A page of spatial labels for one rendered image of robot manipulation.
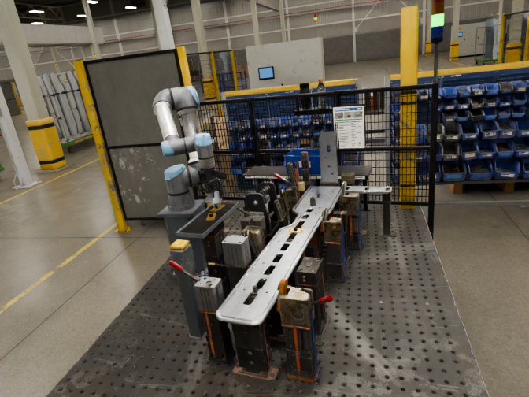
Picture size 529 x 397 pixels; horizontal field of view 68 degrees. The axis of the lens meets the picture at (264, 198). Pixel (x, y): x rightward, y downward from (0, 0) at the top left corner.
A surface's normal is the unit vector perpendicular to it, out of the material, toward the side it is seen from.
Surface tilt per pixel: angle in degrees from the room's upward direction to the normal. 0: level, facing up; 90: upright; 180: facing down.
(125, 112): 91
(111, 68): 89
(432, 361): 0
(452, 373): 0
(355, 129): 90
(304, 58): 90
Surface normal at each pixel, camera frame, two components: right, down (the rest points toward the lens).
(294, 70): -0.22, 0.36
